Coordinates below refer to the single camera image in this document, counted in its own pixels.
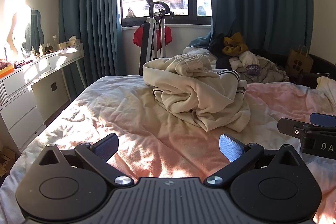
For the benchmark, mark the white quilt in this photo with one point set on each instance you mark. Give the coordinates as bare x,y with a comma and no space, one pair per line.
194,50

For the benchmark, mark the metal folding stand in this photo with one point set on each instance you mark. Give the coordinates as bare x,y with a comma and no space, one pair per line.
160,22

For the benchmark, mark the red bag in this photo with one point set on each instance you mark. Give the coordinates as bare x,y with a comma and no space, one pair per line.
168,35

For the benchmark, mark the blue cloth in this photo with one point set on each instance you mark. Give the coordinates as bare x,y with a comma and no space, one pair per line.
200,40

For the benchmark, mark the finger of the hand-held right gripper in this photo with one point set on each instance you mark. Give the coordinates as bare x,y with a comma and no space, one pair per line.
324,119
291,128

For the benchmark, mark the small bottle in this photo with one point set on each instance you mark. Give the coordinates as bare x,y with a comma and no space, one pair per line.
32,52
41,50

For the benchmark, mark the purple printed garment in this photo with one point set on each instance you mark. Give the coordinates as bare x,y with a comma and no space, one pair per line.
252,69

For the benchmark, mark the orange box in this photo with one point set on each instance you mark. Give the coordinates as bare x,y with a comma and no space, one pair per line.
6,70

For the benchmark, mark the white dressing table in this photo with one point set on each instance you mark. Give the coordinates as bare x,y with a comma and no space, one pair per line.
18,92

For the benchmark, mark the grey garment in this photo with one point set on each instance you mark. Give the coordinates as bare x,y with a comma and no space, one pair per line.
273,71

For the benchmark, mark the white folded board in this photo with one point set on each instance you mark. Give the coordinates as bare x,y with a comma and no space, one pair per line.
143,50

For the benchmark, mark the tissue box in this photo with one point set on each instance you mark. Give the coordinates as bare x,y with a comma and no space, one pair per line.
73,40

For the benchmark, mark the tall clear bottle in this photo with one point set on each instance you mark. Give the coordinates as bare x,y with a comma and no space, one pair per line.
55,41

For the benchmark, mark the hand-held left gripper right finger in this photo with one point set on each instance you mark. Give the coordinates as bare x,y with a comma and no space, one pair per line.
231,148

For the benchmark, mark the black garment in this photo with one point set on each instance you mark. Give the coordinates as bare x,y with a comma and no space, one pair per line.
219,53

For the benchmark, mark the bed with white sheet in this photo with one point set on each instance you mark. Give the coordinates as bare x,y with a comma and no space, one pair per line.
126,113

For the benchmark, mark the gold box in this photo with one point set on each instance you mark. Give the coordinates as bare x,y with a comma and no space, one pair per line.
63,45

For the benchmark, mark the yellow garment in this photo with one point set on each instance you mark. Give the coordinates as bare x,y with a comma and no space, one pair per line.
235,47

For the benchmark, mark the dark wall outlet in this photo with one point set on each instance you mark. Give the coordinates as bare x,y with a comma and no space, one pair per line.
54,86

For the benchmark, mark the wavy mirror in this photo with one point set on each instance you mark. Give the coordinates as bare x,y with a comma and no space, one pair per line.
36,27

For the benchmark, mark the white striped garment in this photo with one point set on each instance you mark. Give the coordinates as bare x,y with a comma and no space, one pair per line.
231,74

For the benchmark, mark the cream pants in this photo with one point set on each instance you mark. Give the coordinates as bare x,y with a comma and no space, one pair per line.
199,92

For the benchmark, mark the brown paper bag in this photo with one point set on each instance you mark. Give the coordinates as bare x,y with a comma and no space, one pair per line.
299,61

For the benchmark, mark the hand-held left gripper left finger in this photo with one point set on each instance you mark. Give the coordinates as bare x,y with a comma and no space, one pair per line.
106,148

